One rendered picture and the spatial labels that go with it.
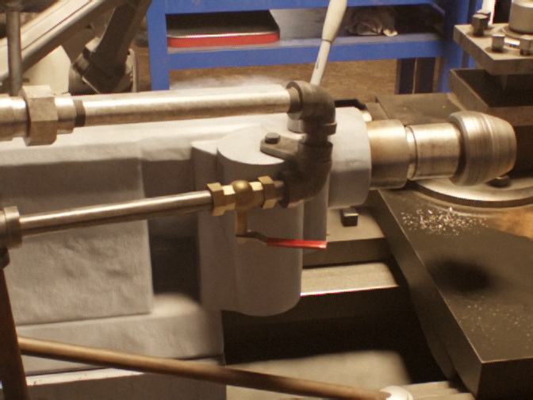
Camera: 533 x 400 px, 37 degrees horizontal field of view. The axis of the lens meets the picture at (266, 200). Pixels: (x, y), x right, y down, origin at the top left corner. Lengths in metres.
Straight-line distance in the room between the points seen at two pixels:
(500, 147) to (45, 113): 0.53
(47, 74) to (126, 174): 1.11
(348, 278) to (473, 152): 0.33
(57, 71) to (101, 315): 1.12
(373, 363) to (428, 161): 0.38
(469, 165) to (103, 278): 0.42
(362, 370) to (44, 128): 0.70
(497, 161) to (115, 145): 0.43
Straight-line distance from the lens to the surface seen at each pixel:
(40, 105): 0.62
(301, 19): 3.02
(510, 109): 1.18
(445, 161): 0.93
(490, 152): 0.94
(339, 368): 1.19
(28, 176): 0.82
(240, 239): 0.75
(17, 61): 0.99
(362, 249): 1.20
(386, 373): 1.18
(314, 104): 0.72
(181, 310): 0.85
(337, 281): 1.16
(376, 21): 2.83
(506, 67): 1.16
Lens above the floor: 1.48
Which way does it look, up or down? 28 degrees down
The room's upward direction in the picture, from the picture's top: straight up
